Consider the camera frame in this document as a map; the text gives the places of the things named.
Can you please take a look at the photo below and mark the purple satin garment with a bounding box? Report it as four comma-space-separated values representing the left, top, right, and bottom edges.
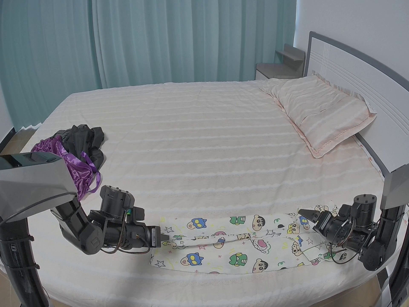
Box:
30, 139, 101, 201

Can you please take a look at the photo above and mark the bed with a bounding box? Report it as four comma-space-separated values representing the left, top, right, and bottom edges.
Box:
0, 31, 409, 307

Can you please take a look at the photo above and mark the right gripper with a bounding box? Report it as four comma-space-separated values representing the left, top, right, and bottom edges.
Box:
297, 208, 343, 241

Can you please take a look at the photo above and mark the grey bedside table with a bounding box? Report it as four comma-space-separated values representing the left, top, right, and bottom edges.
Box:
256, 43, 306, 79

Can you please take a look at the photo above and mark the pink striped pillow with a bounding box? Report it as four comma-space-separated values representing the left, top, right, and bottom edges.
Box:
259, 71, 378, 159

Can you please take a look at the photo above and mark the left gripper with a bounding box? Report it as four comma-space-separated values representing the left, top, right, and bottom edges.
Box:
135, 225, 163, 252

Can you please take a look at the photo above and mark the blue-green curtain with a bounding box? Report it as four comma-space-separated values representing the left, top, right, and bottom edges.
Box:
93, 0, 298, 89
0, 0, 105, 132

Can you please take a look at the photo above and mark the white printed pyjama top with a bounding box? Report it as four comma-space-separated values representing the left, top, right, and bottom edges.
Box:
148, 204, 352, 274

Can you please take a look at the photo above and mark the black garment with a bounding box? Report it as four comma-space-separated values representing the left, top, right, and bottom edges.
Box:
53, 124, 106, 172

